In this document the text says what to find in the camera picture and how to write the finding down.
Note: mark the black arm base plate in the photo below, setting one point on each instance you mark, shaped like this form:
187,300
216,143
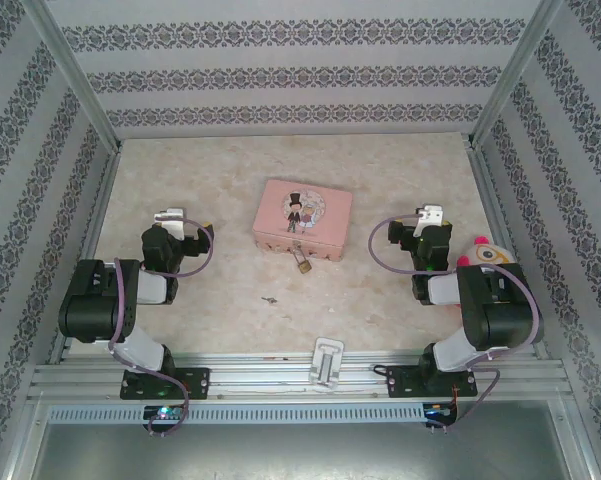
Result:
195,382
405,382

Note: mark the white plush toy with glasses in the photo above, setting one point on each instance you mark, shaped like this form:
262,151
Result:
490,252

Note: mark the aluminium side rail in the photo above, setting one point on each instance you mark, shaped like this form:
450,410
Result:
97,225
490,200

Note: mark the small silver key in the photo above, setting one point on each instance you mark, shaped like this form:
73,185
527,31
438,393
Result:
270,300

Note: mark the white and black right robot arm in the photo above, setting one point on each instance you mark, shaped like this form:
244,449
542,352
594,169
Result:
500,310

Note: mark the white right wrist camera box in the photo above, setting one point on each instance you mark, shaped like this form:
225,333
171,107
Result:
430,217

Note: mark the white plastic rail bracket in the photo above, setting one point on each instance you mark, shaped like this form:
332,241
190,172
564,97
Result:
327,362

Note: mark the grey metal sheet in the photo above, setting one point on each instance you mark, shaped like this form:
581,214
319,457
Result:
300,452

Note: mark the aluminium frame post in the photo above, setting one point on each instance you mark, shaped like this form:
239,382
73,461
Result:
515,70
70,70

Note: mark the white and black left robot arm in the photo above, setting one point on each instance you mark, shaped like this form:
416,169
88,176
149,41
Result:
90,305

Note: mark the pink wedding couple tin box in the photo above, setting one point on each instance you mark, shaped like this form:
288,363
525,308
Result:
302,215

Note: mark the small circuit board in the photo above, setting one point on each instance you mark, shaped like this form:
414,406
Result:
440,412
165,414

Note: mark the aluminium front rail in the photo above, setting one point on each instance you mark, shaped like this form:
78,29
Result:
280,372

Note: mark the small brass padlock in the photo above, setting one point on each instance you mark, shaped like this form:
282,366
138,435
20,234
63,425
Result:
304,265

